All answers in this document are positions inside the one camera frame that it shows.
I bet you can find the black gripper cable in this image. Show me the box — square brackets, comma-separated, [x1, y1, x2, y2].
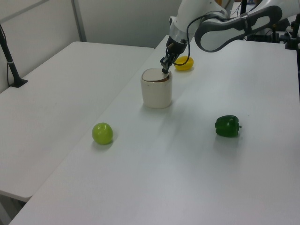
[175, 13, 213, 67]

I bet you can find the dark green bell pepper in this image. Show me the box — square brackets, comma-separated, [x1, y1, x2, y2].
[214, 114, 243, 138]

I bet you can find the light green apple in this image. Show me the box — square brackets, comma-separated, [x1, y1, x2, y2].
[91, 122, 114, 145]

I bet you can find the black camera stand pole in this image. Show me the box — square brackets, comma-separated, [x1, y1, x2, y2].
[0, 22, 29, 88]

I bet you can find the grey metal partition post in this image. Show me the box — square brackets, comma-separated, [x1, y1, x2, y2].
[71, 0, 88, 43]

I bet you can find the black electronic equipment box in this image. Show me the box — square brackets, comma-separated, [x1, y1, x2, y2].
[246, 27, 285, 43]

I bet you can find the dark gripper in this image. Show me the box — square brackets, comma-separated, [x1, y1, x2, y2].
[160, 35, 188, 74]

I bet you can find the black clamp stand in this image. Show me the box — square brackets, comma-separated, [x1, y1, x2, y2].
[284, 20, 300, 50]

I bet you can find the white ceramic cup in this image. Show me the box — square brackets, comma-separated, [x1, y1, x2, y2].
[140, 70, 173, 109]

